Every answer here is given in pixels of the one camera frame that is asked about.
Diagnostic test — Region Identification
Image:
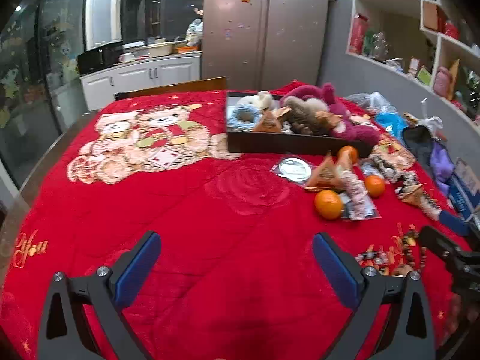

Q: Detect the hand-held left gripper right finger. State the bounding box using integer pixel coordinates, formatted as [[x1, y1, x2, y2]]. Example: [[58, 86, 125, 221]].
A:
[[312, 232, 437, 360]]

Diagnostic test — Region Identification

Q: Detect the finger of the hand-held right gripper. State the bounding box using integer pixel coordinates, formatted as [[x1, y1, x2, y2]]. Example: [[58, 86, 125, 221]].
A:
[[418, 225, 480, 271], [439, 209, 480, 239]]

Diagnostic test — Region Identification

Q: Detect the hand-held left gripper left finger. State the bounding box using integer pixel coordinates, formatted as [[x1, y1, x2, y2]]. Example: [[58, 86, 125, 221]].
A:
[[37, 230, 163, 360]]

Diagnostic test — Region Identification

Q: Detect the brown bead bracelet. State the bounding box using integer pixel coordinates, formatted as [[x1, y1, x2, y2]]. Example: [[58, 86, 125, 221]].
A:
[[399, 229, 430, 271]]

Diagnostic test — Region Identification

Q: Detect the orange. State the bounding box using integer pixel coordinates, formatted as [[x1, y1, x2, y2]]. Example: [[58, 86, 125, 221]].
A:
[[364, 175, 386, 198], [337, 145, 360, 165], [314, 190, 344, 221]]

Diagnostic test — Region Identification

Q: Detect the clear plastic snack packet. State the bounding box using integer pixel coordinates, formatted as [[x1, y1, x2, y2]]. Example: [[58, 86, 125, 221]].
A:
[[339, 174, 370, 218]]

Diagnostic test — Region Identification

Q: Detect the black rectangular tray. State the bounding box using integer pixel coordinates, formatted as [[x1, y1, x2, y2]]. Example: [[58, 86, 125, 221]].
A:
[[225, 91, 374, 158]]

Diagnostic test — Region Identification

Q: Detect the lone brown pyramid packet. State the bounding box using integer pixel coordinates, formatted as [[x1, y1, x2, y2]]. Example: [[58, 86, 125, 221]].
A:
[[418, 191, 443, 220]]

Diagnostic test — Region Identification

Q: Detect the blue and white cardboard box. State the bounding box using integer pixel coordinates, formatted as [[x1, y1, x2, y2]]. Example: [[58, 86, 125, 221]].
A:
[[448, 157, 480, 229]]

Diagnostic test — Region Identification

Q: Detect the dark scrunchie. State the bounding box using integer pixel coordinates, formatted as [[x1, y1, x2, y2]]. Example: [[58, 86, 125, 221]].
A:
[[397, 172, 419, 192]]

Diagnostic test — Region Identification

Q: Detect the black and white scrunchie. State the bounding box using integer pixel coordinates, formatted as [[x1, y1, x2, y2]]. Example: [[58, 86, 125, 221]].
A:
[[365, 155, 404, 182]]

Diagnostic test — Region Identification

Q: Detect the red printed blanket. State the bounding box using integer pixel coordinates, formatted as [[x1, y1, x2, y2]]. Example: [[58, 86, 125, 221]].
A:
[[0, 89, 477, 360]]

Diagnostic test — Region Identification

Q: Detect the white plastic bag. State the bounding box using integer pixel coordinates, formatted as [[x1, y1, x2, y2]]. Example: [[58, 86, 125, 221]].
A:
[[403, 97, 443, 132]]

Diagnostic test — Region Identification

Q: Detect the round silver disc packet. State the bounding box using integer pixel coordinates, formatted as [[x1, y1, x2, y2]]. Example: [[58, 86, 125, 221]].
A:
[[271, 155, 314, 185]]

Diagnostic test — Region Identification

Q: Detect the blue plastic bag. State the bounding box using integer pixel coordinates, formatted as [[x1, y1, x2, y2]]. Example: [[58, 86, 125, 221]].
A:
[[375, 112, 409, 139]]

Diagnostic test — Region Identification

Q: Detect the pink plush bear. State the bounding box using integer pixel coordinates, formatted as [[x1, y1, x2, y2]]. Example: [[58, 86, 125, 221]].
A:
[[281, 82, 381, 147]]

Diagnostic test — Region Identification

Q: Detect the pink jar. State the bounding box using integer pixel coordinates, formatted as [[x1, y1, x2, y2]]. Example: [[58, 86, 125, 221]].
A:
[[433, 66, 452, 96]]

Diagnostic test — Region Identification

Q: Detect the clear plastic bag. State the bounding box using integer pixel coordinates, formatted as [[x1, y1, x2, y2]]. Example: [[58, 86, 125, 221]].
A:
[[343, 92, 398, 115]]

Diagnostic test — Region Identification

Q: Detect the orange paper cone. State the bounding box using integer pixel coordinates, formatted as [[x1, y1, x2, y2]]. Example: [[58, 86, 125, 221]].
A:
[[448, 59, 461, 91]]

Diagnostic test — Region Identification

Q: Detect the brown plush toy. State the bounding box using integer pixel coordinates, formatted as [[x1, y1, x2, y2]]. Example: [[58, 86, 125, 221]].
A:
[[284, 97, 331, 134]]

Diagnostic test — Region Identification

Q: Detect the blue scrunchie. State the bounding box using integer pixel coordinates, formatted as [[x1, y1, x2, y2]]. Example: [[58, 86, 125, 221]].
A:
[[227, 105, 262, 131]]

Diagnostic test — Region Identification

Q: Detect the white plush toy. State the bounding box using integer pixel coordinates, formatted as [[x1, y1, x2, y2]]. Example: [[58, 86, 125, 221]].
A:
[[236, 91, 275, 112]]

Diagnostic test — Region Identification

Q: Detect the clear glassware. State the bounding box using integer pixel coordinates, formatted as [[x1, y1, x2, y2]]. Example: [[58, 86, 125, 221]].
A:
[[365, 30, 394, 61]]

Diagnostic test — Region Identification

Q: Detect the white kitchen cabinet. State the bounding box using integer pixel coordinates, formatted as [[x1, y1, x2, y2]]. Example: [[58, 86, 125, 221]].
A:
[[79, 52, 203, 111]]

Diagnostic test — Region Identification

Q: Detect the brown cardboard box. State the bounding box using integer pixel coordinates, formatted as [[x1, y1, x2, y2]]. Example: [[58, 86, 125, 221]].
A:
[[423, 4, 439, 32]]

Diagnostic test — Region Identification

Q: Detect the red gift box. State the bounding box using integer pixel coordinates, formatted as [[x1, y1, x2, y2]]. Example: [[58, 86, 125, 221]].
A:
[[349, 13, 370, 55]]

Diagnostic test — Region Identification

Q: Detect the black microwave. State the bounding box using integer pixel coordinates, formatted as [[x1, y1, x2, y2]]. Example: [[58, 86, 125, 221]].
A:
[[77, 42, 124, 76]]

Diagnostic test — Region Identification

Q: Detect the beige plastic basin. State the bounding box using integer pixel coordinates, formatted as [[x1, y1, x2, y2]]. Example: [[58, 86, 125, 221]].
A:
[[133, 42, 176, 58]]

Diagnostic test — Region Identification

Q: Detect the glass sliding door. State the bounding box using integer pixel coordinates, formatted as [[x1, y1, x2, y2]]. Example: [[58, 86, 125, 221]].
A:
[[0, 0, 91, 184]]

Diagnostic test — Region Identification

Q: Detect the plastic bag on counter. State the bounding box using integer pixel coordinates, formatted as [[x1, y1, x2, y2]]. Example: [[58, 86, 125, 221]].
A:
[[185, 18, 204, 47]]

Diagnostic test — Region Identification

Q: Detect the silver double-door fridge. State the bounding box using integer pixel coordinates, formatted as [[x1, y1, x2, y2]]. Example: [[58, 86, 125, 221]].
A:
[[202, 0, 331, 91]]

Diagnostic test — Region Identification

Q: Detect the dark glass window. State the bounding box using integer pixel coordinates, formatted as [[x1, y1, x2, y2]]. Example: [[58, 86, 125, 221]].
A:
[[120, 0, 206, 44]]

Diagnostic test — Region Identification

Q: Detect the colourful bead bracelet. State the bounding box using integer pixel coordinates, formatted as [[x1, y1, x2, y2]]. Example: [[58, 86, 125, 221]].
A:
[[354, 245, 392, 274]]

